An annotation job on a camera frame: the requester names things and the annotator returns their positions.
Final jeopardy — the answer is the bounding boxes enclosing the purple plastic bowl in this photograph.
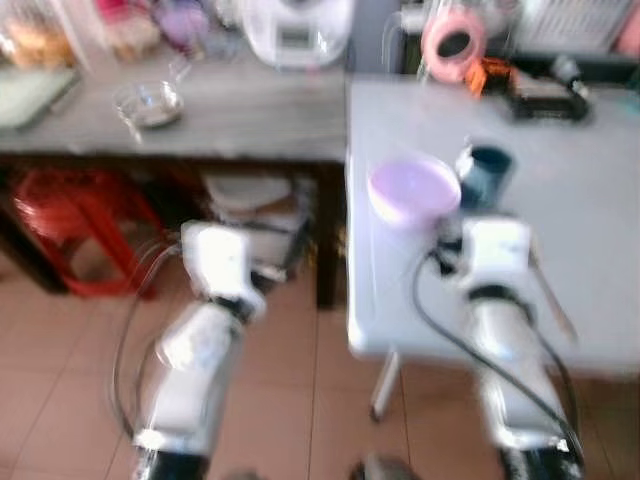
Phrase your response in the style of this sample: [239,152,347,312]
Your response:
[367,153,463,232]

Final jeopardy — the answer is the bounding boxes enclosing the white rice cooker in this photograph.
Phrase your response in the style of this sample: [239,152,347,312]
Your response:
[200,170,317,273]

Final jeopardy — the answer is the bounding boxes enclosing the dark blue cup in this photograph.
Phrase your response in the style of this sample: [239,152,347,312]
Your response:
[457,144,514,212]

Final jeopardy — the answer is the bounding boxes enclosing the wooden spoon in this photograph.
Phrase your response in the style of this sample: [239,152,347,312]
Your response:
[524,236,580,347]

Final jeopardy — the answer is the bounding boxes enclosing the white folding table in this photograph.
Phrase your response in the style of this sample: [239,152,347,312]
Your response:
[345,76,640,421]

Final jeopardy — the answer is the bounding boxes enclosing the grey wooden counter table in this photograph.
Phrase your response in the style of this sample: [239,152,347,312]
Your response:
[0,66,349,311]

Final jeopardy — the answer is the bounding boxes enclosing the orange small object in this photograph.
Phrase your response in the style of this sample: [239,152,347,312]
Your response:
[465,57,517,97]

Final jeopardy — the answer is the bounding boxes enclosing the black device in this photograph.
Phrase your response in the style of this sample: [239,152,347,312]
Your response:
[505,54,592,124]

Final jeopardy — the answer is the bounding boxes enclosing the clear glass bowl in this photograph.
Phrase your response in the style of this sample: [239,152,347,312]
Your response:
[112,79,187,130]

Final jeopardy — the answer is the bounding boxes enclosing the white kitchen appliance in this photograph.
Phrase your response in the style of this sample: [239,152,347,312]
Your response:
[240,0,357,70]

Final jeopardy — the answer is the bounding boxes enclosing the white dish rack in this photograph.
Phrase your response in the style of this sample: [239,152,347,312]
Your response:
[510,0,635,57]

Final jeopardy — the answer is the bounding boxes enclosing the purple container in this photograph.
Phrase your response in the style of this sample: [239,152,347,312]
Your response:
[154,0,212,52]

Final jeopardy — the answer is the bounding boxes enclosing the pink container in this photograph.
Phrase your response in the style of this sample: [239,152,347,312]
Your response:
[614,8,640,57]

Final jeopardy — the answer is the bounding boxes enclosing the green mat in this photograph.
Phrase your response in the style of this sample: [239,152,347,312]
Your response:
[0,67,81,132]

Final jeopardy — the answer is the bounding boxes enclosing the orange food bag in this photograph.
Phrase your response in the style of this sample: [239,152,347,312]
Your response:
[0,14,77,70]

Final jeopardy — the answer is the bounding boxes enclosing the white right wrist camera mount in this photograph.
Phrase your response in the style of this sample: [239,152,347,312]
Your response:
[458,214,537,291]

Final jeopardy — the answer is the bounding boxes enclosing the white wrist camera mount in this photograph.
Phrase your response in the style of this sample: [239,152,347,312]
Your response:
[180,221,267,303]
[458,214,537,291]

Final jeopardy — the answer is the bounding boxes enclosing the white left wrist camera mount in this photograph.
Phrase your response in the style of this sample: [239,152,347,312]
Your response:
[180,221,267,303]

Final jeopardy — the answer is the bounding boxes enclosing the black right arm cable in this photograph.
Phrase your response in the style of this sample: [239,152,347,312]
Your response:
[411,248,587,463]

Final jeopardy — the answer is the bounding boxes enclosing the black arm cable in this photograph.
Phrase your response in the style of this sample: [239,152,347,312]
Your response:
[110,243,187,443]
[411,248,587,463]

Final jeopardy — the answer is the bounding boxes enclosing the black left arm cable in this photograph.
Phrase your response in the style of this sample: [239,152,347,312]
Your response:
[110,243,187,443]

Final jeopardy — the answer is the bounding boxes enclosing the pink round ring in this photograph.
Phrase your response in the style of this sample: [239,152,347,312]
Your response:
[420,9,489,85]

